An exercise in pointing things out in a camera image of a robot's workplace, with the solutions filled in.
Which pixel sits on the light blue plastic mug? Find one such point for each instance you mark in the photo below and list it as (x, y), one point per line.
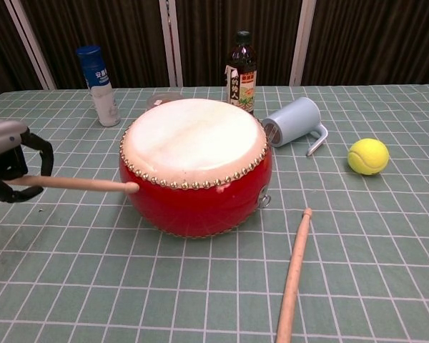
(296, 118)

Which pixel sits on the yellow tennis ball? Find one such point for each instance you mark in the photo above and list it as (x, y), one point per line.
(368, 157)

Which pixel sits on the white bottle with blue cap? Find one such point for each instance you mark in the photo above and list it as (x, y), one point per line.
(102, 89)

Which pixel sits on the red Chinese drum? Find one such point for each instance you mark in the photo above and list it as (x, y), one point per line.
(196, 143)

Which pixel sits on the dark sauce bottle with label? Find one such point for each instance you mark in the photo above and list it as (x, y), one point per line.
(241, 71)

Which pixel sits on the wooden drumstick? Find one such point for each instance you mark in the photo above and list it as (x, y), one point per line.
(86, 184)
(295, 271)

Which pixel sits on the white frame post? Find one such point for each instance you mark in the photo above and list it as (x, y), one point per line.
(32, 46)
(171, 43)
(302, 46)

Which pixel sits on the green checked tablecloth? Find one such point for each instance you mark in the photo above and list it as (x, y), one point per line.
(200, 286)

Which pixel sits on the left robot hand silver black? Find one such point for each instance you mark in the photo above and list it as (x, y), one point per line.
(1, 137)

